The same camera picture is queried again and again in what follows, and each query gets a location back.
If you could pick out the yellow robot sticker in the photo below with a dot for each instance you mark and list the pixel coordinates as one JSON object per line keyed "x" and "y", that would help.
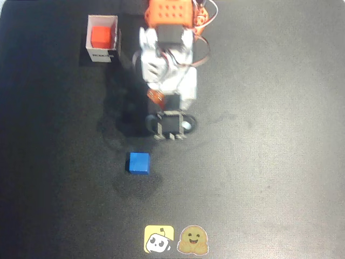
{"x": 159, "y": 238}

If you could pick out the blue cube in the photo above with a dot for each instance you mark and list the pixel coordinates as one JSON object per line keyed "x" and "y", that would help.
{"x": 138, "y": 162}

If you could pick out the dark felt mat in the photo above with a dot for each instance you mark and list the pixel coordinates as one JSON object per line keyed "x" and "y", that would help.
{"x": 269, "y": 162}

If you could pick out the white cardboard box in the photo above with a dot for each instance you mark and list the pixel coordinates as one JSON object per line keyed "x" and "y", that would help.
{"x": 101, "y": 55}

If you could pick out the hugging face emoji sticker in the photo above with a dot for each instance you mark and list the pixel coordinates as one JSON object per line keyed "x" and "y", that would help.
{"x": 192, "y": 240}

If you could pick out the white and orange robot arm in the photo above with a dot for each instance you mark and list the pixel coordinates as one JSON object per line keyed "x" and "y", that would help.
{"x": 169, "y": 10}

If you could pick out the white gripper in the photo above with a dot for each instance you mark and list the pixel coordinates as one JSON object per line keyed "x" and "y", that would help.
{"x": 186, "y": 103}

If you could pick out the red cube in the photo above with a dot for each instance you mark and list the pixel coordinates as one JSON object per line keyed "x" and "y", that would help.
{"x": 101, "y": 36}

